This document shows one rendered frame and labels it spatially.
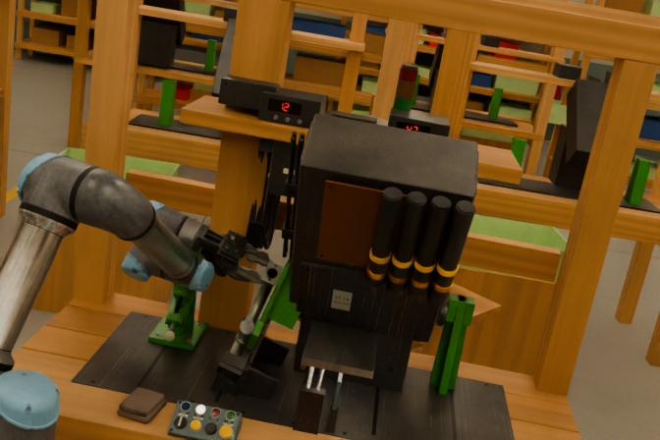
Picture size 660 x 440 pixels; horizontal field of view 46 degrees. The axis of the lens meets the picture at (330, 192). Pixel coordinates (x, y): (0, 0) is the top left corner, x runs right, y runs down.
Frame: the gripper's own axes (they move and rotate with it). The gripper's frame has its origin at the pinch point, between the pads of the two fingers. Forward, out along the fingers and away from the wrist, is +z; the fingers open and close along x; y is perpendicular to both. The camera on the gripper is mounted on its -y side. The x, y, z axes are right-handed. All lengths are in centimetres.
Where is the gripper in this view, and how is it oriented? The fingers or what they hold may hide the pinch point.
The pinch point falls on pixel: (269, 274)
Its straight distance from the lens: 198.0
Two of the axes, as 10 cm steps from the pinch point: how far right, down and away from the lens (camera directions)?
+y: 2.1, -4.2, -8.8
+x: 3.7, -8.0, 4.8
